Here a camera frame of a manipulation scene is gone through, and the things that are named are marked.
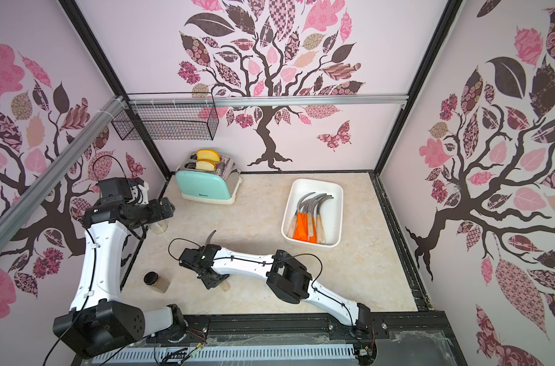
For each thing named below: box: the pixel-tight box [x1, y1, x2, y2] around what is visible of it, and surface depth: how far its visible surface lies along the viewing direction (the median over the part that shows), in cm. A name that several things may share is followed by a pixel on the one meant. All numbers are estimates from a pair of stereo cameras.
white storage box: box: [280, 178, 344, 249], surface depth 102 cm
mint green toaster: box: [175, 152, 243, 206], surface depth 103 cm
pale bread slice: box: [195, 158, 217, 172], surface depth 100 cm
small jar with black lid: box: [143, 270, 171, 294], surface depth 79 cm
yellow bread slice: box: [196, 148, 221, 163], surface depth 102 cm
